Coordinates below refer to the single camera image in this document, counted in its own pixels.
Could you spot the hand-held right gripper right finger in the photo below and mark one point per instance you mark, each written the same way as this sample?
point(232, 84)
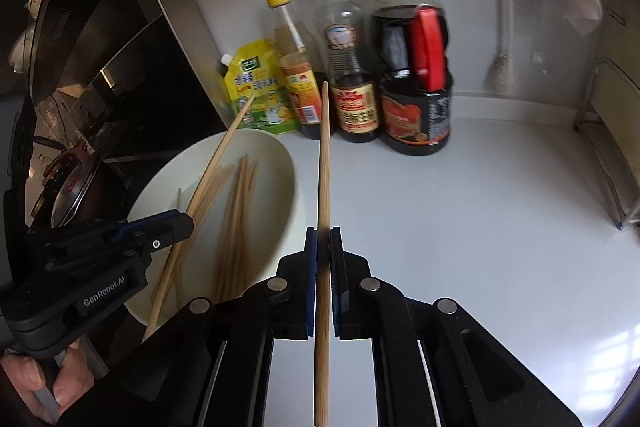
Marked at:
point(338, 267)

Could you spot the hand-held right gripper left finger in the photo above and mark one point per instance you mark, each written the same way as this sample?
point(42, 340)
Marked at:
point(312, 257)

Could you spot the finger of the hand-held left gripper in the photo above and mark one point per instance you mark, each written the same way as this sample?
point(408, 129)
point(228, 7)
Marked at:
point(155, 223)
point(165, 241)

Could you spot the bunch of wooden chopsticks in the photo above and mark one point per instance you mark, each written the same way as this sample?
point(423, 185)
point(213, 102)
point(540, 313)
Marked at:
point(240, 217)

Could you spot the white bowl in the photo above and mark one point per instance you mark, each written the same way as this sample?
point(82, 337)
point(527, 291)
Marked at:
point(272, 177)

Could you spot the tapered wooden chopstick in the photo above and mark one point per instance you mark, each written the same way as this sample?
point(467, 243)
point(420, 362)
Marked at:
point(324, 157)
point(223, 163)

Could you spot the person's left hand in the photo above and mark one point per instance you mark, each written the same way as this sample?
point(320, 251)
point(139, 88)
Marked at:
point(30, 382)

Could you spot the metal pan lid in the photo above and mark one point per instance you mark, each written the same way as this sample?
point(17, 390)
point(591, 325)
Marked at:
point(70, 192)

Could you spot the black glass range hood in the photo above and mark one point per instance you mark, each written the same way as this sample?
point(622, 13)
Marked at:
point(125, 82)

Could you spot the tall yellow-capped soy sauce bottle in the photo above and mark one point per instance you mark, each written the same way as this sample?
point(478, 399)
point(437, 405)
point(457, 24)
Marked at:
point(355, 107)

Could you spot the small yellow-capped vinegar bottle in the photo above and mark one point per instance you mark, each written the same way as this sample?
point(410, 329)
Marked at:
point(300, 97)

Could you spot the yellow seasoning pouch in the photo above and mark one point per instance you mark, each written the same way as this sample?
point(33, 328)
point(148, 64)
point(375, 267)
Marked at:
point(250, 67)

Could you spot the white hanging brush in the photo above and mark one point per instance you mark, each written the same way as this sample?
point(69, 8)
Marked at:
point(500, 72)

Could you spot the metal cutting board rack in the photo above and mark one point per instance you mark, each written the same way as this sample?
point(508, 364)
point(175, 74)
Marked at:
point(582, 107)

